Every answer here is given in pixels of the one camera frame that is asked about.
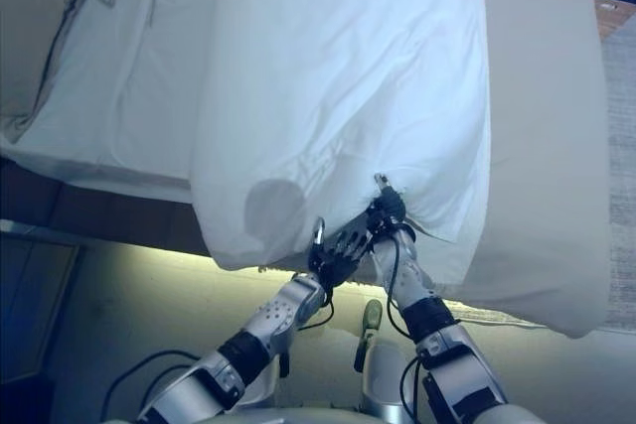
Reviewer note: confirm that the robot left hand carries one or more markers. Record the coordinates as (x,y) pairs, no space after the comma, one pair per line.
(348,245)

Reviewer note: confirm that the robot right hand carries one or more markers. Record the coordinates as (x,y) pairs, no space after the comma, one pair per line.
(390,210)

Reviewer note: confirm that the white duvet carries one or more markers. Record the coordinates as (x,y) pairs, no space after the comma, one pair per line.
(323,71)

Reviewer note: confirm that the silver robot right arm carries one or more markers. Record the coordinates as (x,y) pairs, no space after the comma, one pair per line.
(462,359)

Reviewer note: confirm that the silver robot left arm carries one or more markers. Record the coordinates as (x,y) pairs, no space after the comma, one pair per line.
(278,315)

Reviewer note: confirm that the beige fringed bed cover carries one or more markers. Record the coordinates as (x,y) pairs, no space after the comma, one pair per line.
(546,146)

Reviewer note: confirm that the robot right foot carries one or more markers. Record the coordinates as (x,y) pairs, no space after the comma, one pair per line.
(372,317)

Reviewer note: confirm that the robot right leg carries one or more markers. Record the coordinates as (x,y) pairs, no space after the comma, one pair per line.
(385,374)

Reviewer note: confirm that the grey robot torso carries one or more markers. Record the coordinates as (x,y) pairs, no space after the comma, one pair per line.
(308,414)

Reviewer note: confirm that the cardboard box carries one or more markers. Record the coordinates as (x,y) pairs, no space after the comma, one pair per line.
(608,12)

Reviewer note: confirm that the dark bedside cabinet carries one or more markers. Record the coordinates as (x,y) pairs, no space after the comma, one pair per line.
(30,320)

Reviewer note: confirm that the beige pillow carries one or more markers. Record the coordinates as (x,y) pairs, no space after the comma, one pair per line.
(30,22)

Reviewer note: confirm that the brown wooden bed frame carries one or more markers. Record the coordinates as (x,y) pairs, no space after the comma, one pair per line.
(99,210)

